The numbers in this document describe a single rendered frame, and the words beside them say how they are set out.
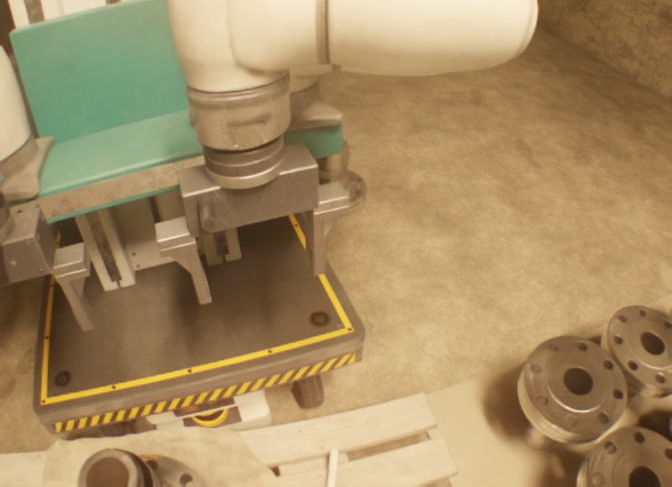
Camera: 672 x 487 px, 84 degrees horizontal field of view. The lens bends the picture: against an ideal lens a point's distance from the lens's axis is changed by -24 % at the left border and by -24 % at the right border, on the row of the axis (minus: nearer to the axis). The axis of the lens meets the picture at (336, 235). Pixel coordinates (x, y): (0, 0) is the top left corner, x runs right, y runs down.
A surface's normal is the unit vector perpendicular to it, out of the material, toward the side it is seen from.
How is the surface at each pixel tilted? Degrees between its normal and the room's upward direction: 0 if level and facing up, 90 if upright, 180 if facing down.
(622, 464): 0
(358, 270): 0
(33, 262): 90
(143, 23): 90
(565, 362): 0
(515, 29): 91
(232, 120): 90
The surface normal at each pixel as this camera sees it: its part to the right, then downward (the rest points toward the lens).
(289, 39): 0.04, 0.81
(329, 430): 0.00, -0.76
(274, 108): 0.78, 0.40
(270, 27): 0.03, 0.67
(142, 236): 0.36, 0.60
